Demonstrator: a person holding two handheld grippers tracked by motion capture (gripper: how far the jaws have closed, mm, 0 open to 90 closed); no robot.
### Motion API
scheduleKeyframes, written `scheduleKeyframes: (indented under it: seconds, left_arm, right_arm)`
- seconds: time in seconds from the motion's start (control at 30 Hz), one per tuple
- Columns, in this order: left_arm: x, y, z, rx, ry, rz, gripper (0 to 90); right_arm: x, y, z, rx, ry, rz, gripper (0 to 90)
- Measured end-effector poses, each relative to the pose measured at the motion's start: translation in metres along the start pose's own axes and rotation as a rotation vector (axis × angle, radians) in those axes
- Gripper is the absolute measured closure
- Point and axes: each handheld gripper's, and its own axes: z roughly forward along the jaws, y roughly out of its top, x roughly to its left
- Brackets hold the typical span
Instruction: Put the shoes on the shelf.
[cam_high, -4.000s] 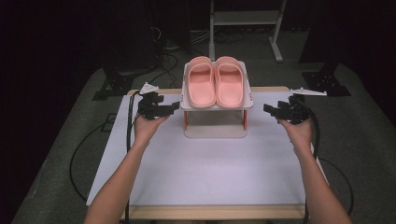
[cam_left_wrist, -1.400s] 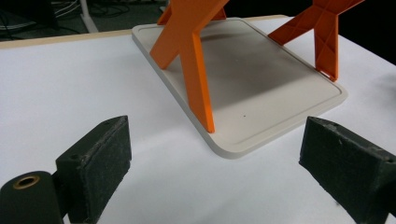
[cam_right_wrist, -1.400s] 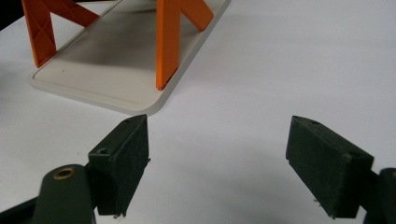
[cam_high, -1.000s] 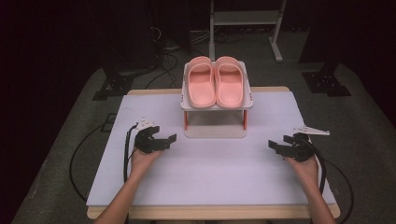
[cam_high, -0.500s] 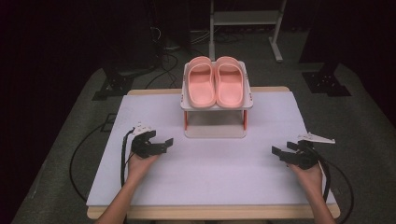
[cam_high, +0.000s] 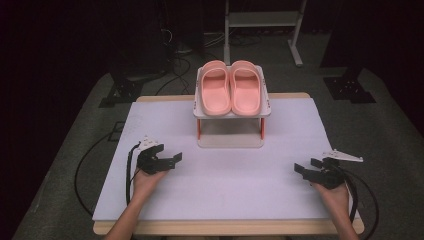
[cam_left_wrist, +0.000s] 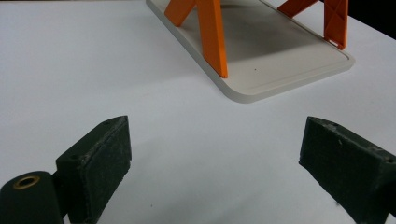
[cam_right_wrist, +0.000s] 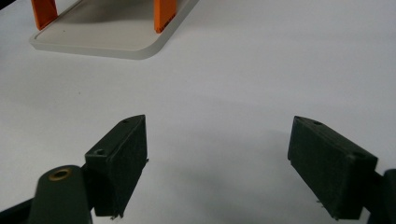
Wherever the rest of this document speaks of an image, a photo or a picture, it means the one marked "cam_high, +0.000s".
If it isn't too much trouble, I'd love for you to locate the thin black cable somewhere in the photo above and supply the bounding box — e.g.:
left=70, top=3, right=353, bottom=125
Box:
left=73, top=131, right=116, bottom=217
left=346, top=169, right=380, bottom=240

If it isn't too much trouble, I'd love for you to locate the white and orange shoe rack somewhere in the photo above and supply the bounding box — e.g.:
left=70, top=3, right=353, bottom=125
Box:
left=192, top=64, right=272, bottom=149

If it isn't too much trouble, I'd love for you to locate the person's right hand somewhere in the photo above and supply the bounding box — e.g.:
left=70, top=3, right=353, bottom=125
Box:
left=312, top=182, right=351, bottom=218

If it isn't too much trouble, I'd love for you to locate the white table mat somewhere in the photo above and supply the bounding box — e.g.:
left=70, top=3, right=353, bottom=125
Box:
left=92, top=97, right=361, bottom=222

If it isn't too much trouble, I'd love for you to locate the thick black gripper cable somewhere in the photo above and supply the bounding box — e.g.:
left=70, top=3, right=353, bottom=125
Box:
left=339, top=168, right=359, bottom=224
left=125, top=142, right=143, bottom=206

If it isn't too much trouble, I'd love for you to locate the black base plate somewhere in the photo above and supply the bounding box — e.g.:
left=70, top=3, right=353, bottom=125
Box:
left=322, top=66, right=377, bottom=104

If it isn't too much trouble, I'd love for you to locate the person's left hand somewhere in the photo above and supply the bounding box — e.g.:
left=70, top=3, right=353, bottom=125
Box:
left=132, top=170, right=168, bottom=201

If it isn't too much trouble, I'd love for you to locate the black floor cable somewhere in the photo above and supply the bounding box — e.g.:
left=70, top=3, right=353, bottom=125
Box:
left=154, top=28, right=198, bottom=97

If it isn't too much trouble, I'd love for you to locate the pink slipper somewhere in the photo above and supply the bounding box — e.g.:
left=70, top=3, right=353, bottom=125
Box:
left=199, top=59, right=233, bottom=117
left=229, top=59, right=262, bottom=117

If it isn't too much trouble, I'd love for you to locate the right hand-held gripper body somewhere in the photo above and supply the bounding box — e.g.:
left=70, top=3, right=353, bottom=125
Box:
left=309, top=148, right=364, bottom=191

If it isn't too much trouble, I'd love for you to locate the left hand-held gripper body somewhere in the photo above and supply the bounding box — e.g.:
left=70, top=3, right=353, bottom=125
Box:
left=135, top=135, right=172, bottom=176

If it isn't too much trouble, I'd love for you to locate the wooden table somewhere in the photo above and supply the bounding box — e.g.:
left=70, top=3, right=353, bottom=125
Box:
left=92, top=92, right=365, bottom=236

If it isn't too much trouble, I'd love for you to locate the white metal stand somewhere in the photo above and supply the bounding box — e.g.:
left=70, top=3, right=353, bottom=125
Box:
left=223, top=0, right=308, bottom=68

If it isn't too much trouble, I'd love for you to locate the black floor stand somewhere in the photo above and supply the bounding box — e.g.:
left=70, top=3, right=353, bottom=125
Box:
left=98, top=59, right=171, bottom=108

